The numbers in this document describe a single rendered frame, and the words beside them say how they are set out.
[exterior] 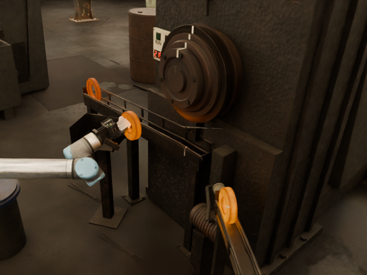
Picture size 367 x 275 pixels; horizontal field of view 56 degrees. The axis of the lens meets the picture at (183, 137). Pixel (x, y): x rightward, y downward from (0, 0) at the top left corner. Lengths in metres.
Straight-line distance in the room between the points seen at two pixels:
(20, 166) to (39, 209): 1.10
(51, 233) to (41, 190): 0.48
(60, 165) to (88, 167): 0.11
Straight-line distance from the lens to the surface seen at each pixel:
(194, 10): 1.83
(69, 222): 2.50
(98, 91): 2.62
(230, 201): 1.44
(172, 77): 1.64
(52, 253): 2.33
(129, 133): 1.83
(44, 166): 1.56
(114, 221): 2.45
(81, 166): 1.52
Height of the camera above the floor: 1.67
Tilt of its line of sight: 29 degrees down
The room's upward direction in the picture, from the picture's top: 3 degrees clockwise
